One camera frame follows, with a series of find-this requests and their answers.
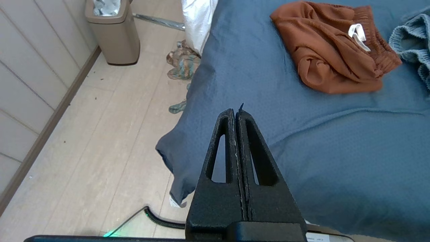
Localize rust brown drawstring shorts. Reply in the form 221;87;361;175
270;1;402;94

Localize patterned slippers on floor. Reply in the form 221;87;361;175
166;40;202;81

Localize thin metal rod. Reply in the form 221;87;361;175
133;13;186;31

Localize black corrugated floor cable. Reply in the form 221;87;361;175
144;207;187;230

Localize light blue denim shorts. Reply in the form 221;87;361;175
389;13;430;91

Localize black coiled cable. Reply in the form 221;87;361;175
103;207;148;238

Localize bed with blue sheet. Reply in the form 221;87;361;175
156;0;430;242

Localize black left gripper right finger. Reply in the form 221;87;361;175
236;110;308;241

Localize brown trash bin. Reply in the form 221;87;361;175
85;0;140;65

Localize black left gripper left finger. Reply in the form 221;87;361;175
185;108;248;241

